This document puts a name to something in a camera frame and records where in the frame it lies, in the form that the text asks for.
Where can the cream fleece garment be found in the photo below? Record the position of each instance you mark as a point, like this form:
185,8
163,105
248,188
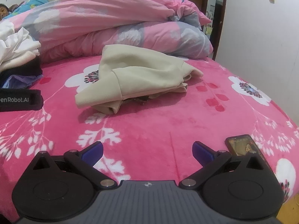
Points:
18,58

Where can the black smartphone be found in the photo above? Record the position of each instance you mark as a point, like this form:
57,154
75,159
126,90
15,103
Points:
238,145

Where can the beige zip jacket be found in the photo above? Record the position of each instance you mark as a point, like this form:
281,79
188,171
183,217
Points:
140,74

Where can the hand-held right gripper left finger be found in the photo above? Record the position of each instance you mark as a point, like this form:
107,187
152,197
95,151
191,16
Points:
93,152

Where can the light blue garment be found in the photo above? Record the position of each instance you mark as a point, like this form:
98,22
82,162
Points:
19,81

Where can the pink flower-print bed blanket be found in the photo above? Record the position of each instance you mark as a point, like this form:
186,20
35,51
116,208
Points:
151,126

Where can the black garment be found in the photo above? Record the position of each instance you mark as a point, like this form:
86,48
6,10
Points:
25,71

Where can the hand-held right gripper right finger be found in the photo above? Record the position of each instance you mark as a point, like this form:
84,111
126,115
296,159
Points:
202,152

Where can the pink floral quilt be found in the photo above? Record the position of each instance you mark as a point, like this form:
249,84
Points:
93,21

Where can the blue printed blanket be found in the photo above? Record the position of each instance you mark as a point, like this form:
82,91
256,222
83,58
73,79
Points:
32,4

